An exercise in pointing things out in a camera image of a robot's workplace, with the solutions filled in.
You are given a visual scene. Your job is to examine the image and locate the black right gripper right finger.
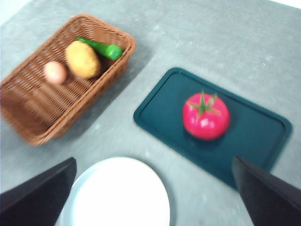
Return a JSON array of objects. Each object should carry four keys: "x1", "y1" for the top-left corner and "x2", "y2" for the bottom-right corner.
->
[{"x1": 231, "y1": 155, "x2": 301, "y2": 226}]

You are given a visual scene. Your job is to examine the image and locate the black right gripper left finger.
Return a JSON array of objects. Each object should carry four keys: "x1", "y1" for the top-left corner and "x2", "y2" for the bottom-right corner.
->
[{"x1": 0, "y1": 157, "x2": 78, "y2": 226}]

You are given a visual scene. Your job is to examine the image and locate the red tomato with green stem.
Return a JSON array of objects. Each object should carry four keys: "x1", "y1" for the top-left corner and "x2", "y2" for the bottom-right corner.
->
[{"x1": 182, "y1": 89, "x2": 231, "y2": 141}]

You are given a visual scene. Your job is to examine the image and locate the round grey plate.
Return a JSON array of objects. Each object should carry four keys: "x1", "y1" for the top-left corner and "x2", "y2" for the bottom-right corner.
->
[{"x1": 55, "y1": 157, "x2": 171, "y2": 226}]

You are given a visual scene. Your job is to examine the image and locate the brown wicker basket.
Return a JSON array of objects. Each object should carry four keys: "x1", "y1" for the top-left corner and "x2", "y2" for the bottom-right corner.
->
[{"x1": 0, "y1": 13, "x2": 137, "y2": 146}]

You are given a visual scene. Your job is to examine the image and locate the pale brown egg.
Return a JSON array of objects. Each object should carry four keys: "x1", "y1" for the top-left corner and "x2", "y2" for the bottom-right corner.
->
[{"x1": 44, "y1": 61, "x2": 68, "y2": 84}]

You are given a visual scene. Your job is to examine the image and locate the dark rectangular tray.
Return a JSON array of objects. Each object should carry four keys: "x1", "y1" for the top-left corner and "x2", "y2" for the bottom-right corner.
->
[{"x1": 133, "y1": 67, "x2": 293, "y2": 190}]

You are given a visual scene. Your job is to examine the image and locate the yellow-orange potato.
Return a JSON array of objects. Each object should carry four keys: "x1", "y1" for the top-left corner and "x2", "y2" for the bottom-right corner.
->
[{"x1": 65, "y1": 40, "x2": 102, "y2": 79}]

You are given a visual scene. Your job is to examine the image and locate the green pepper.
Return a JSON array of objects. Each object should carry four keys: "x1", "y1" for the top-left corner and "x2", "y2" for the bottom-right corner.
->
[{"x1": 76, "y1": 36, "x2": 123, "y2": 61}]

